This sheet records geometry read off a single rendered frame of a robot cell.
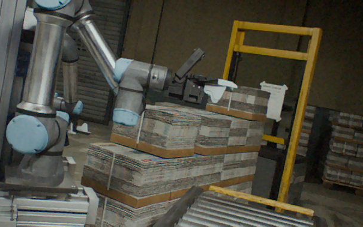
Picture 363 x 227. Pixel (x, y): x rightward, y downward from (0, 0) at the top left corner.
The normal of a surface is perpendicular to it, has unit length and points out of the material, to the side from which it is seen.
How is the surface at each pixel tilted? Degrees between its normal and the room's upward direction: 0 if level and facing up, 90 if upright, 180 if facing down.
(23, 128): 97
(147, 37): 90
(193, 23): 90
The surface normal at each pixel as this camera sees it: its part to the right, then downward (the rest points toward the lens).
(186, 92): -0.01, -0.05
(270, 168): -0.53, -0.05
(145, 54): -0.22, 0.02
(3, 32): 0.39, 0.14
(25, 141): -0.06, 0.18
